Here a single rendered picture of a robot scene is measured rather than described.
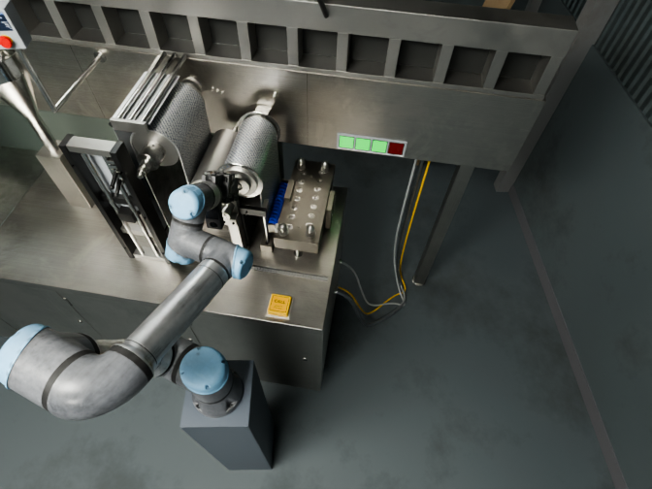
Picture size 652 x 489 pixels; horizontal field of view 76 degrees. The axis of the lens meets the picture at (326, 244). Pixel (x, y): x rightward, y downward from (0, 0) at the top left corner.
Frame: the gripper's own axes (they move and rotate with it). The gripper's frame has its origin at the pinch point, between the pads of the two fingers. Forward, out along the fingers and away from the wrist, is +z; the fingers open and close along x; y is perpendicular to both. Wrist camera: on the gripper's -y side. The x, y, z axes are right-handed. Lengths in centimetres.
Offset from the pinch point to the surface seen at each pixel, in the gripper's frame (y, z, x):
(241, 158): 10.6, 1.3, -2.0
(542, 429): -108, 64, -146
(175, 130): 16.6, -2.4, 17.4
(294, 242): -16.6, 13.9, -19.2
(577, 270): -33, 100, -160
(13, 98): 20, -3, 68
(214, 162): 7.5, 9.8, 9.2
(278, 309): -38.1, 3.3, -18.0
